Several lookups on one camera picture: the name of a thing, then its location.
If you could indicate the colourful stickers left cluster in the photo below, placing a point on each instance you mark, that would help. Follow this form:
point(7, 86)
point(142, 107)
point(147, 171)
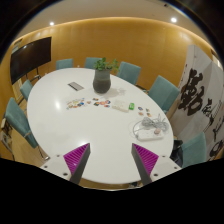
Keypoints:
point(76, 103)

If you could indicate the teal chair near right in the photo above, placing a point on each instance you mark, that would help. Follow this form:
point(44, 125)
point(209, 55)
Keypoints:
point(191, 152)

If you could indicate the black wall television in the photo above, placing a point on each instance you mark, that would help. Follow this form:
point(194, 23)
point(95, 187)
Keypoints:
point(29, 57)

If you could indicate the colourful stickers cluster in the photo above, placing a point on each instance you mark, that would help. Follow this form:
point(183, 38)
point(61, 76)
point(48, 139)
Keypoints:
point(99, 102)
point(76, 103)
point(144, 112)

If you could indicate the teal chair far centre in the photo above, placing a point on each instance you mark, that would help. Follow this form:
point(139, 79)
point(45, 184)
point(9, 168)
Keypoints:
point(90, 62)

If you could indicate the teal chair far left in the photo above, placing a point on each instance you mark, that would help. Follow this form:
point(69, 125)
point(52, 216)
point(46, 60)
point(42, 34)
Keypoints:
point(65, 63)

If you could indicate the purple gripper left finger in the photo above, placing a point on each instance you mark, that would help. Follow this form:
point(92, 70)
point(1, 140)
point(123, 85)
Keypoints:
point(76, 161)

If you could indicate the teal chair mid left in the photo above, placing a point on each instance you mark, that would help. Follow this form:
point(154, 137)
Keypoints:
point(25, 89)

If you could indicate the colourful stickers centre cluster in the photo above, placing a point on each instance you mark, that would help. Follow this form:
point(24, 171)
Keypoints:
point(99, 102)

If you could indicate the dark grey plant pot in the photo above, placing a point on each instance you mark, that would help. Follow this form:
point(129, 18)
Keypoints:
point(101, 81)

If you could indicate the white oval conference table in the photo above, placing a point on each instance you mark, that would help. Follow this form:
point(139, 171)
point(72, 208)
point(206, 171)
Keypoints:
point(110, 132)

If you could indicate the teal chair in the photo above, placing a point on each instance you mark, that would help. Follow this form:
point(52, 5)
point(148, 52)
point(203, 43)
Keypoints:
point(164, 93)
point(18, 120)
point(191, 152)
point(90, 62)
point(129, 72)
point(65, 63)

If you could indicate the green small object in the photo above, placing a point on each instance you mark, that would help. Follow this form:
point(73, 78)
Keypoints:
point(131, 106)

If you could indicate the white power strip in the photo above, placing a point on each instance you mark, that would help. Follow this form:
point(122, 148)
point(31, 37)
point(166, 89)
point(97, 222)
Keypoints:
point(145, 135)

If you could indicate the teal chair near left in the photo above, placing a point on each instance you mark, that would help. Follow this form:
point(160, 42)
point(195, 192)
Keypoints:
point(18, 120)

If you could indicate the calligraphy folding screen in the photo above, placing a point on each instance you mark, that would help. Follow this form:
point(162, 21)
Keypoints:
point(200, 104)

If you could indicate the colourful stickers right cluster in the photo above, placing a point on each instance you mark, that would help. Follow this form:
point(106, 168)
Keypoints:
point(144, 112)

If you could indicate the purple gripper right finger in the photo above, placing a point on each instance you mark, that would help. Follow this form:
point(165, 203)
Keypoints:
point(145, 161)

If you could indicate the green potted plant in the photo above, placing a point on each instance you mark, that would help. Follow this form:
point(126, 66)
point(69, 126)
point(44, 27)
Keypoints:
point(102, 64)

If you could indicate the white box on table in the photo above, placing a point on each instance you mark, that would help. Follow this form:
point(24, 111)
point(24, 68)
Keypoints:
point(120, 105)

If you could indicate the teal chair far right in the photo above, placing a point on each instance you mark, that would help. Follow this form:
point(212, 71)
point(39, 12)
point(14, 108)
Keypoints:
point(129, 72)

